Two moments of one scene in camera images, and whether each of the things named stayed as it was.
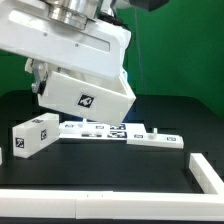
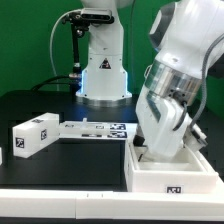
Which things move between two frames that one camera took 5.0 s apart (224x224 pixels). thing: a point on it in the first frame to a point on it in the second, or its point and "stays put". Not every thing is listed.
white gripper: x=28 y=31 to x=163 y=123
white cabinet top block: x=35 y=134 stays put
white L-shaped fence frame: x=123 y=205 stays put
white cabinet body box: x=101 y=101 to x=188 y=173
